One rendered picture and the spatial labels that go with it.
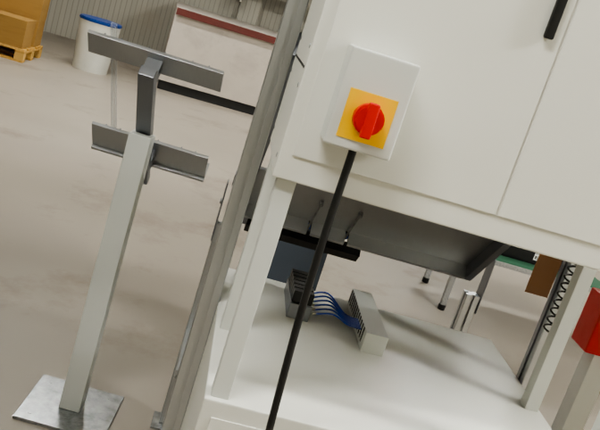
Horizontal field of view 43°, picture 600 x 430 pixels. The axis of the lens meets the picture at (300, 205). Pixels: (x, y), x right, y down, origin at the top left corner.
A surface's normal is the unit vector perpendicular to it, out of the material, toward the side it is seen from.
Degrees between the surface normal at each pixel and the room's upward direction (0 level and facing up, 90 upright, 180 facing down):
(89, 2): 90
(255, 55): 90
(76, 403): 90
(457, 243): 137
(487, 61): 90
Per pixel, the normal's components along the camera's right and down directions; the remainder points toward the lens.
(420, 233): -0.18, 0.85
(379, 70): 0.04, 0.25
